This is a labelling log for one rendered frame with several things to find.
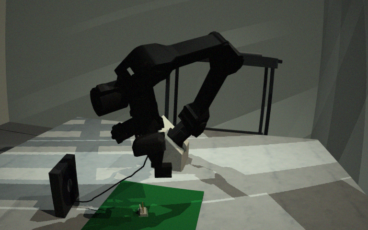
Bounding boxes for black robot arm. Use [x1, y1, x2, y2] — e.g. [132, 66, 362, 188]
[90, 31, 244, 148]

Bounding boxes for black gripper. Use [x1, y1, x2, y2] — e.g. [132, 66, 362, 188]
[129, 99, 166, 171]

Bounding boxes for black cable with plug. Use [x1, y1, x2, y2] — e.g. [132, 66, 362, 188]
[73, 156, 172, 203]

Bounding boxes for black computer fan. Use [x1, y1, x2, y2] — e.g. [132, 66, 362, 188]
[48, 154, 79, 218]

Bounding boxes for green circuit board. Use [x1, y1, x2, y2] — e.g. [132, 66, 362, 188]
[81, 181, 204, 230]

